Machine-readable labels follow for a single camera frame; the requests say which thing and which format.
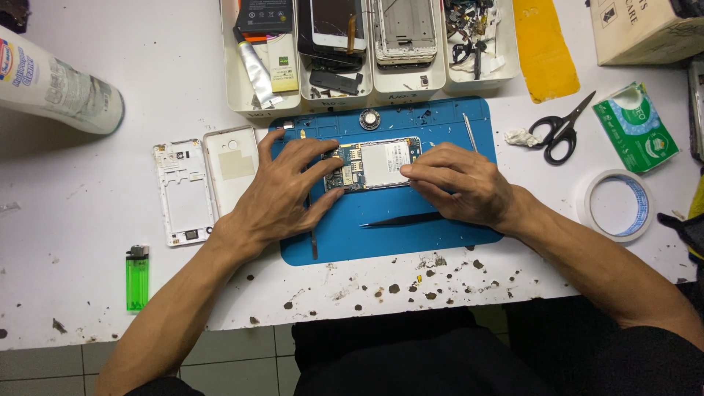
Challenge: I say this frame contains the person's right hand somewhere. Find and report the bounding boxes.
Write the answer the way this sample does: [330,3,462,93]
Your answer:
[400,143,521,232]

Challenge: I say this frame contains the person's left hand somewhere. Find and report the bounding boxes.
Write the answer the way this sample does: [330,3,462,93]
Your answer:
[212,130,346,257]

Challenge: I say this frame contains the smartphone with circuit board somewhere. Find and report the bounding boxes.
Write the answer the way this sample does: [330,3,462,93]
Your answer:
[322,136,423,193]

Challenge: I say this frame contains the grey metal spudger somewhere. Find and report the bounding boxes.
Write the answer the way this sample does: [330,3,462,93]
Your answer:
[305,165,319,261]

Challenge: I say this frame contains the thin silver pry tool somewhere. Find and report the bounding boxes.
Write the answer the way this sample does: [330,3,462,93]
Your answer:
[462,113,479,154]

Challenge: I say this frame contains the white phone back cover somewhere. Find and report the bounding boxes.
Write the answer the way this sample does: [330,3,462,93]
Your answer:
[202,125,260,219]

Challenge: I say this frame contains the crumpled white tissue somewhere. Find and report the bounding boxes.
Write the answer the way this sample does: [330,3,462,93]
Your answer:
[504,129,543,148]

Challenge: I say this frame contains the black tweezers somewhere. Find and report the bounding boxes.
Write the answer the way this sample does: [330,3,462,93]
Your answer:
[359,212,447,229]

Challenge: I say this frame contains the black scissors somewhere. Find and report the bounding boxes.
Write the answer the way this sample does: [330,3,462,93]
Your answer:
[528,91,597,166]

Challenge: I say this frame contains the blue repair mat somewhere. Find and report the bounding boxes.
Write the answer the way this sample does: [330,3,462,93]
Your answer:
[268,96,505,267]

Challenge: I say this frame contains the white tray with phone frames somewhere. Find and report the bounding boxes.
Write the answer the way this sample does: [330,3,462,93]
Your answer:
[371,0,448,103]

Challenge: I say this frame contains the white tray with phone screens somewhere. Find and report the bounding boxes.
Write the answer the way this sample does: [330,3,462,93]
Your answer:
[296,0,375,109]

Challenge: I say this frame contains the white tape roll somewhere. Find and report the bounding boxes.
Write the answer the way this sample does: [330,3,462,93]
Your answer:
[582,169,656,243]

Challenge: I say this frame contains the white tray with glue tube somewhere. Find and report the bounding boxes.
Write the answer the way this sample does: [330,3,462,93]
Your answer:
[220,0,303,118]

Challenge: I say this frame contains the white tray with small parts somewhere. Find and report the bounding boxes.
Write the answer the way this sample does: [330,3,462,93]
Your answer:
[441,0,521,94]

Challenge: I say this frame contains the silver glue tube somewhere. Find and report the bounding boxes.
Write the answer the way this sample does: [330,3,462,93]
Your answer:
[232,26,285,110]

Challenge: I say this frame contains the black plastic phone part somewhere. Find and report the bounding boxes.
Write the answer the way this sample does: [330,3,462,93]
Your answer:
[308,68,364,96]

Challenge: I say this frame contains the white and gold battery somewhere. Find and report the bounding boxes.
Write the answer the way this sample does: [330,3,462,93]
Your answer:
[266,33,300,94]

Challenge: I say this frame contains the heap of small phone parts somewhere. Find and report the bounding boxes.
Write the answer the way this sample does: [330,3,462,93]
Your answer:
[444,0,506,81]

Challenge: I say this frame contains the yellow sheet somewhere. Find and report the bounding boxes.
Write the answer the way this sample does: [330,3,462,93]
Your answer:
[512,0,582,105]

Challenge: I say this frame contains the green lighter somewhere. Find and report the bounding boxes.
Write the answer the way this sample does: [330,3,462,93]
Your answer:
[125,245,150,312]

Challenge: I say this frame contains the person's black clothing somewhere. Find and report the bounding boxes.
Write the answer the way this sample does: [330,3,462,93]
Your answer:
[124,280,704,396]

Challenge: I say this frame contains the stack of white phone frames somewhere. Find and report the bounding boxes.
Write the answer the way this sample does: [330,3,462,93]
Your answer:
[373,0,439,70]

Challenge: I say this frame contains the green tissue packet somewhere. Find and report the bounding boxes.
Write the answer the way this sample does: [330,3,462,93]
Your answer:
[592,81,681,175]

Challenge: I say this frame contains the stack of cracked phone screens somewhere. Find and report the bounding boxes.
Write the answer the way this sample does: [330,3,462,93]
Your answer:
[297,0,367,72]

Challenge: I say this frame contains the black phone battery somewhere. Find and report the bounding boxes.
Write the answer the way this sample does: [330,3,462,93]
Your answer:
[235,0,294,35]

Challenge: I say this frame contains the beige cardboard box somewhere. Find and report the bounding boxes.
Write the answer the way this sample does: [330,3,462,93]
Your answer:
[589,0,704,67]

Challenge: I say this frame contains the grey device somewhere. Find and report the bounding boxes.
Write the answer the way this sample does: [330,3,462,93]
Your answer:
[687,54,704,164]

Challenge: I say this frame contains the white plastic cleaner bottle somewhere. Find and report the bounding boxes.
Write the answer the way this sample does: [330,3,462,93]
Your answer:
[0,25,125,135]

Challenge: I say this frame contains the dark brown object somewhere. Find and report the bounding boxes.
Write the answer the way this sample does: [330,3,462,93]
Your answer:
[0,0,32,34]

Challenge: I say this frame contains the white phone middle frame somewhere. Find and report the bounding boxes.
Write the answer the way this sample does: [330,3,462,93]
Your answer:
[153,139,217,247]

